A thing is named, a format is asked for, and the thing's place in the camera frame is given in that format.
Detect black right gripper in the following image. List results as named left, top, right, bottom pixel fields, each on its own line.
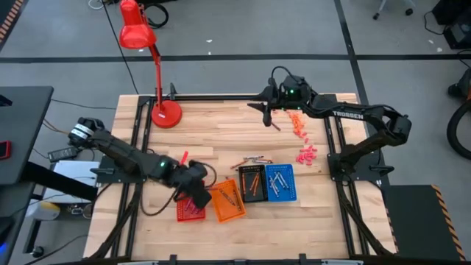
left=247, top=79, right=292, bottom=112

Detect red plastic basket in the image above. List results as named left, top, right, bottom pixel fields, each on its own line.
left=175, top=189, right=207, bottom=223

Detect orange plastic basket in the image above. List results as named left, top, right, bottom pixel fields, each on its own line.
left=208, top=179, right=247, bottom=224

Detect black plastic basket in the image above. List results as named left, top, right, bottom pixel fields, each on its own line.
left=238, top=164, right=269, bottom=204

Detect blue plastic basket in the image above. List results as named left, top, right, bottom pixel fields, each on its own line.
left=264, top=163, right=298, bottom=202

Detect clear safety glasses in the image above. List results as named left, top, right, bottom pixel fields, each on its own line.
left=65, top=203, right=93, bottom=220

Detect white flat box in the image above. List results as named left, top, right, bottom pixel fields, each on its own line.
left=43, top=160, right=101, bottom=205

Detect black power adapter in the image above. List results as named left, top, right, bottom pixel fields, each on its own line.
left=47, top=146, right=80, bottom=163

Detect red desk lamp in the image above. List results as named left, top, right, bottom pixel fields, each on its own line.
left=118, top=0, right=183, bottom=129

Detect yellow white round object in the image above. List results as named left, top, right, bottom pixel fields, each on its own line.
left=25, top=200, right=62, bottom=222

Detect office chair base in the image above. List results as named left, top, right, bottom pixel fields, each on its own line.
left=372, top=0, right=417, bottom=21

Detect black standing desk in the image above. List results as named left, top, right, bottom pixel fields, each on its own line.
left=0, top=85, right=99, bottom=265

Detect large hazard striped black mat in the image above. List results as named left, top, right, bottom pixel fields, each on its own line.
left=380, top=183, right=467, bottom=262

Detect black equipment box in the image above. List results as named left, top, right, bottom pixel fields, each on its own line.
left=442, top=20, right=471, bottom=51

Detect black equipment case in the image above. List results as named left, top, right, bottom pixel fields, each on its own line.
left=431, top=0, right=471, bottom=26

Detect small hazard striped mat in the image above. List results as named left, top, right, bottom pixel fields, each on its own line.
left=0, top=0, right=26, bottom=42

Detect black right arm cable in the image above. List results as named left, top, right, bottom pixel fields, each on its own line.
left=271, top=66, right=295, bottom=88

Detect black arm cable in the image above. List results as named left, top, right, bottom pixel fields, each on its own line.
left=271, top=66, right=295, bottom=88
left=141, top=161, right=219, bottom=217

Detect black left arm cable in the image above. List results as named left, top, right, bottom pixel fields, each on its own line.
left=141, top=161, right=219, bottom=217

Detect black aluminium table frame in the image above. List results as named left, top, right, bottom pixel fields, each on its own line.
left=83, top=93, right=397, bottom=265

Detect black cable coil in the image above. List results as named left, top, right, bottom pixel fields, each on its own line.
left=145, top=2, right=170, bottom=29

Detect black floor cable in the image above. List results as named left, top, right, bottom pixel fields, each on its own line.
left=49, top=98, right=118, bottom=110

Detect yellow floor cable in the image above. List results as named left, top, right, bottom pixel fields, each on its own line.
left=41, top=119, right=74, bottom=137

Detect black lamp cord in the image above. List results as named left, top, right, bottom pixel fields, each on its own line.
left=101, top=0, right=140, bottom=95

